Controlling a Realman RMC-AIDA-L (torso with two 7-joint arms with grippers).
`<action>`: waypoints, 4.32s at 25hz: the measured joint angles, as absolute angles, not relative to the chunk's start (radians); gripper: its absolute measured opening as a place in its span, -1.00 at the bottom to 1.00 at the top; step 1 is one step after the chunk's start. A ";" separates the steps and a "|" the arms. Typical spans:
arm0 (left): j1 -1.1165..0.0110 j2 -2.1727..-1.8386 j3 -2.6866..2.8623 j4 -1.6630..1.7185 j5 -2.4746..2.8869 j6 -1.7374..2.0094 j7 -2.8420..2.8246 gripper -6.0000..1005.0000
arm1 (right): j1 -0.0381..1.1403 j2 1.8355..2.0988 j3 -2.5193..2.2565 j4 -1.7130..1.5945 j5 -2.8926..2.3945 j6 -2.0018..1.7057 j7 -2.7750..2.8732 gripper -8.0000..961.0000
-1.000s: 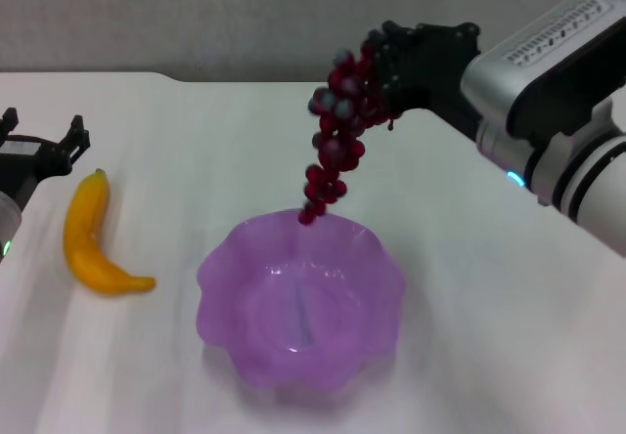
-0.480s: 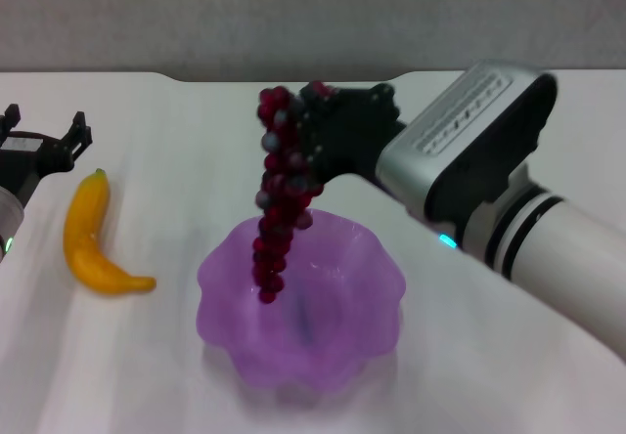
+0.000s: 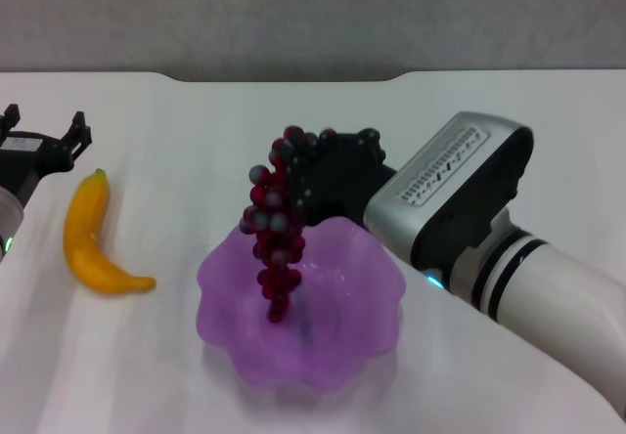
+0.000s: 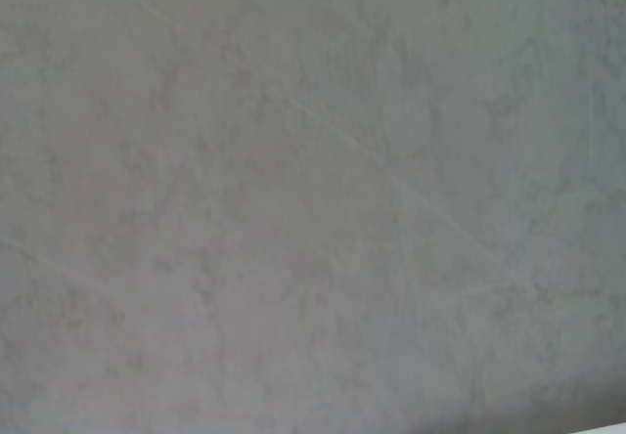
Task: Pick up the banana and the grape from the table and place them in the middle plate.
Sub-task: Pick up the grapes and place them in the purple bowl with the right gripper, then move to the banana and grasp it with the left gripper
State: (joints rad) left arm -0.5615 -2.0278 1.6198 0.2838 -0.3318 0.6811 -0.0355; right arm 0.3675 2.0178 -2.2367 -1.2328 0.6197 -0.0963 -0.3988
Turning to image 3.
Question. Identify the dark red grape bunch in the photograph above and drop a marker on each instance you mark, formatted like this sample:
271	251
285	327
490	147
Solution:
274	238

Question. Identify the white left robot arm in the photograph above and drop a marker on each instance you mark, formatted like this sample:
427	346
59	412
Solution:
9	224

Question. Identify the purple scalloped plastic bowl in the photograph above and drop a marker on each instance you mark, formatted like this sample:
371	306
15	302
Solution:
352	307

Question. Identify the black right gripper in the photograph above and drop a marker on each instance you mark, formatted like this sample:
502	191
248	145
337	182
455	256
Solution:
347	187

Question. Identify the yellow banana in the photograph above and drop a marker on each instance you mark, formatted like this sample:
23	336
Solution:
85	219

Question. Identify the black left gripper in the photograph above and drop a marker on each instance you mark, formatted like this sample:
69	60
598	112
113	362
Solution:
27	160

